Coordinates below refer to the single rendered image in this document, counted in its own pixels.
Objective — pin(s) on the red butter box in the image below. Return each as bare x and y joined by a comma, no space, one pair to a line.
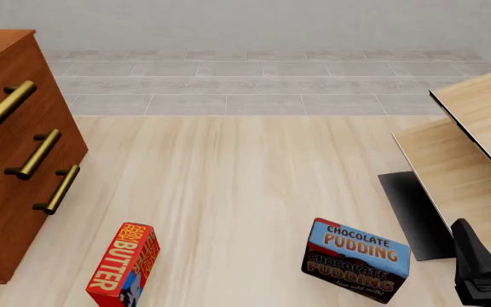
119,265

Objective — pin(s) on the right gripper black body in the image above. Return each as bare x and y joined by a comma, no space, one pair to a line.
490,294

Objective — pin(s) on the red-brown wooden cabinet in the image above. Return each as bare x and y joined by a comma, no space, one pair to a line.
2,224

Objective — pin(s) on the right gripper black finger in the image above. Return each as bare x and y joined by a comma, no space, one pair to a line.
473,252

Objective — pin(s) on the pale wood furniture black side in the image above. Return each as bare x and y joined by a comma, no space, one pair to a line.
450,166

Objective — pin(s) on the blue chocolate pudding box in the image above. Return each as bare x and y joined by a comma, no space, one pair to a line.
356,256

